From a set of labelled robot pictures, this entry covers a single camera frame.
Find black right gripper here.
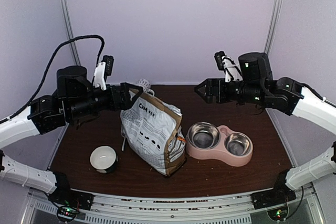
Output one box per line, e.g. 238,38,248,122
194,78,266,105

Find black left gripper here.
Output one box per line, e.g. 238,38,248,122
67,82,144,122

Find dog food bag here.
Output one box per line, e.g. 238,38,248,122
120,92,186,177

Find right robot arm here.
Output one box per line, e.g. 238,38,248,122
194,51,335,204

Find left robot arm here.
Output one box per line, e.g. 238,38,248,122
1,62,143,205

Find pink double pet feeder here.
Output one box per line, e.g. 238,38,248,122
186,125,254,167

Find large steel feeder bowl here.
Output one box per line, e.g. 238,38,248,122
187,122,220,150

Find small steel feeder bowl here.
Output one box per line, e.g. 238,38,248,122
224,132,253,156

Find white ceramic bowl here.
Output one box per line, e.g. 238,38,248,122
90,146,119,174

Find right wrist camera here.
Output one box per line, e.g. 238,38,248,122
214,51,243,82

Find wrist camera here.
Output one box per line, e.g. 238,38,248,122
214,51,243,82
93,55,114,91

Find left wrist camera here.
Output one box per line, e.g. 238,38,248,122
93,55,114,91

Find black braided cable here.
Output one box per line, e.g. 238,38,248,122
0,34,105,124

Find aluminium front rail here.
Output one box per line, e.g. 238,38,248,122
26,182,321,224

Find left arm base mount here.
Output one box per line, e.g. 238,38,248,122
47,172,94,223

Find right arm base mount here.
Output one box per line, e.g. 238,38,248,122
251,169,296,222

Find left aluminium frame post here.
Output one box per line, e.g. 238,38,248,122
59,0,81,65

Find aluminium frame post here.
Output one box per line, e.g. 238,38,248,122
59,0,81,65
264,0,283,55

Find right aluminium frame post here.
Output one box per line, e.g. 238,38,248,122
264,0,283,55

